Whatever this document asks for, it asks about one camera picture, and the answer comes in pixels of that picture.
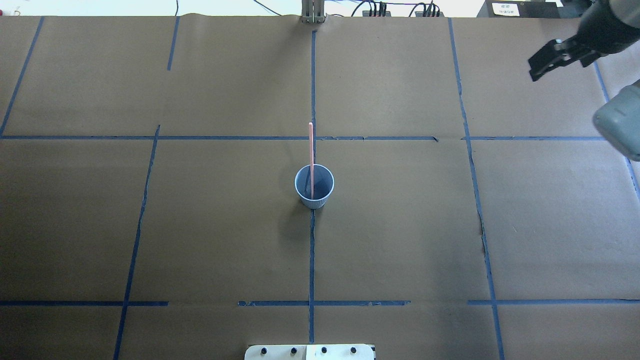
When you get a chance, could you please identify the pink chopstick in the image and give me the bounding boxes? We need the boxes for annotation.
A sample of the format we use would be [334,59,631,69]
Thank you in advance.
[308,121,314,199]

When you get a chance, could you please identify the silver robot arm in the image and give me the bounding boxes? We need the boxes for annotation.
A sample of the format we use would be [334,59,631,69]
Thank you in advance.
[527,0,640,162]

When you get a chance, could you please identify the black box with label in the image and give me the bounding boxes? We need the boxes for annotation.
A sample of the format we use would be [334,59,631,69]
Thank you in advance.
[476,0,572,19]

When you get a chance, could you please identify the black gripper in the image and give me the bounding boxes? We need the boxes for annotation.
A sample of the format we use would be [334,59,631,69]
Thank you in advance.
[528,22,616,82]

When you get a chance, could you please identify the blue ribbed plastic cup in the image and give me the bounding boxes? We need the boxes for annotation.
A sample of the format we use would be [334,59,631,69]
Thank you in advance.
[294,164,335,210]

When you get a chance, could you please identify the aluminium frame post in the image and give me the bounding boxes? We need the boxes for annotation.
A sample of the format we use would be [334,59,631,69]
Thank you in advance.
[300,0,327,24]

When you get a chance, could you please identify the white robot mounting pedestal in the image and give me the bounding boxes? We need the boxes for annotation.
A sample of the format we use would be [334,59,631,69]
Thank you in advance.
[244,343,377,360]

